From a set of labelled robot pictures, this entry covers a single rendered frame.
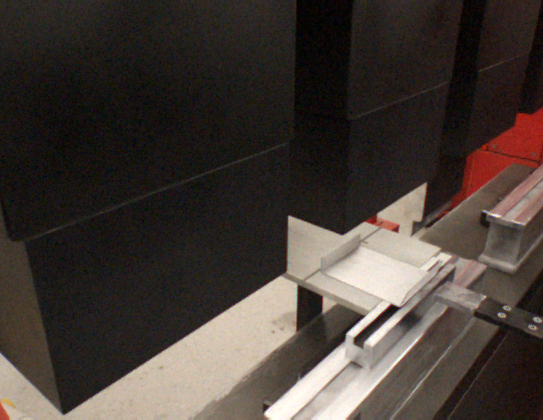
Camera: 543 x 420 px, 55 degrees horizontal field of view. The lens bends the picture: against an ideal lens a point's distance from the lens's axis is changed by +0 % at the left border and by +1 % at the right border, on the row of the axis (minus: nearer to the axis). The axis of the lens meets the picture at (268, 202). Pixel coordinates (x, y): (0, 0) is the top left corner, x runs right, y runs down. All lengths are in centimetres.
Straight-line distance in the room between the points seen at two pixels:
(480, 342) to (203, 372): 135
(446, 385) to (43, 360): 55
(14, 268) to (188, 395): 171
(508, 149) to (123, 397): 143
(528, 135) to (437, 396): 90
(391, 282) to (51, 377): 46
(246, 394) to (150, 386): 132
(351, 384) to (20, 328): 37
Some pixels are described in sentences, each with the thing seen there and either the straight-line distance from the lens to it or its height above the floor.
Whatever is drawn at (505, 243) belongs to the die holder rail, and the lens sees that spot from 94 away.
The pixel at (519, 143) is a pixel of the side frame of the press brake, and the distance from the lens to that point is 146.
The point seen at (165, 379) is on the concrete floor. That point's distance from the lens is 198.
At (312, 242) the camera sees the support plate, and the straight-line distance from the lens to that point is 70.
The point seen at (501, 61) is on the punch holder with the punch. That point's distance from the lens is 55.
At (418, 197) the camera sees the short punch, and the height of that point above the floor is 113.
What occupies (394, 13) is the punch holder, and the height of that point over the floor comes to 131.
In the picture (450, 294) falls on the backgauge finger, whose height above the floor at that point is 101.
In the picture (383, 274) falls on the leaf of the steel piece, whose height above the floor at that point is 100.
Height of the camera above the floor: 134
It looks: 25 degrees down
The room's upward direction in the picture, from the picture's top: straight up
